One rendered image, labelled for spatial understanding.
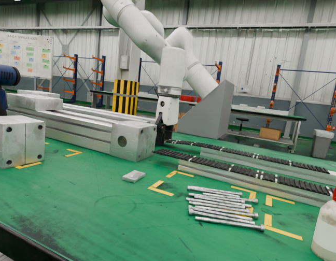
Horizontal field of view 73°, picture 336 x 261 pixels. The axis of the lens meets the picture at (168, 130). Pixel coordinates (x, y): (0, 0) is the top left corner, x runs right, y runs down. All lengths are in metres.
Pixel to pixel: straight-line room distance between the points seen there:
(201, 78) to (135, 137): 0.71
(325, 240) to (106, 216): 0.30
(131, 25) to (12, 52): 6.14
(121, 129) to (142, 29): 0.38
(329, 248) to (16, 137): 0.58
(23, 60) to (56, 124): 5.94
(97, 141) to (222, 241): 0.46
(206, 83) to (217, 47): 7.50
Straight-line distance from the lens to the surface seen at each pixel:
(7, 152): 0.58
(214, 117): 1.11
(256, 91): 8.30
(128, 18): 0.88
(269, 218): 0.46
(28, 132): 0.59
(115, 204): 0.41
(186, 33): 1.32
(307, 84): 8.35
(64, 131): 0.81
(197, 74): 1.24
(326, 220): 0.38
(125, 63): 4.20
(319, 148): 5.65
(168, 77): 0.78
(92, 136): 0.71
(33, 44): 6.62
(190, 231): 0.36
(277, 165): 0.74
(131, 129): 0.62
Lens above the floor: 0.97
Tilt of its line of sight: 9 degrees down
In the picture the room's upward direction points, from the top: 7 degrees clockwise
